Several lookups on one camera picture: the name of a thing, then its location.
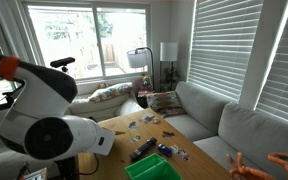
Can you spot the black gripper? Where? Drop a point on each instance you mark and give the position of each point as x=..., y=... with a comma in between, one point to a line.
x=67, y=168

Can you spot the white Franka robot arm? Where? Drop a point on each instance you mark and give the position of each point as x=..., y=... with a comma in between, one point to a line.
x=44, y=96

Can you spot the black remote control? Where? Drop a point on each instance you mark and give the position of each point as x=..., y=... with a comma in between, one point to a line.
x=143, y=148

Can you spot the green plastic bin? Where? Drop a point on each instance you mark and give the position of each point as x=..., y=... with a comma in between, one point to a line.
x=150, y=168

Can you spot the floral cushion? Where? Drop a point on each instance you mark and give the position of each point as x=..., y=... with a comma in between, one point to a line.
x=112, y=91

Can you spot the white snowman cutout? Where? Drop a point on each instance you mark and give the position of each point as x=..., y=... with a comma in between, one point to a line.
x=149, y=119

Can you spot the blue toy car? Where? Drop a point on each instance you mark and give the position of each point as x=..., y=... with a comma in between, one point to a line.
x=165, y=150

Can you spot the dark side table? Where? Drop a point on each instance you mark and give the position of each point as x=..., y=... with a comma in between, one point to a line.
x=144, y=99

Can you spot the small stuffed toy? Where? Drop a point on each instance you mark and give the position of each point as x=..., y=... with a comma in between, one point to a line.
x=146, y=81

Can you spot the oval pattern cushion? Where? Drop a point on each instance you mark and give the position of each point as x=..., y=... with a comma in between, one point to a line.
x=164, y=99

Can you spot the red patterned cushion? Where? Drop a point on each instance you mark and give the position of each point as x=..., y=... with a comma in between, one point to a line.
x=174, y=112

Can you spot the arc floor lamp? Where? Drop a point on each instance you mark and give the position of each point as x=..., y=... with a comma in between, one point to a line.
x=138, y=58

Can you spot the sliding glass window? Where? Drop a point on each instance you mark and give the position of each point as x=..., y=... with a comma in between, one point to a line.
x=84, y=30

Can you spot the green house plant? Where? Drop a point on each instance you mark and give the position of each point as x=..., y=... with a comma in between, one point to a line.
x=171, y=75

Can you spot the lamp with cylinder shade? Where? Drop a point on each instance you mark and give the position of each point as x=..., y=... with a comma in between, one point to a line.
x=169, y=51

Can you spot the orange octopus plush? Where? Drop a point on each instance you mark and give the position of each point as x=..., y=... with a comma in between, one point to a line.
x=247, y=171

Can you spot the grey sofa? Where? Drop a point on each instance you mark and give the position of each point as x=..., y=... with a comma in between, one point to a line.
x=250, y=133

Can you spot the white window blinds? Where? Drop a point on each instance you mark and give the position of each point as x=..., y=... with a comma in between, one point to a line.
x=285, y=76
x=222, y=43

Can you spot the black camera on stand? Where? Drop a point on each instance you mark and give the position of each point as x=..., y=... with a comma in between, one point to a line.
x=62, y=62

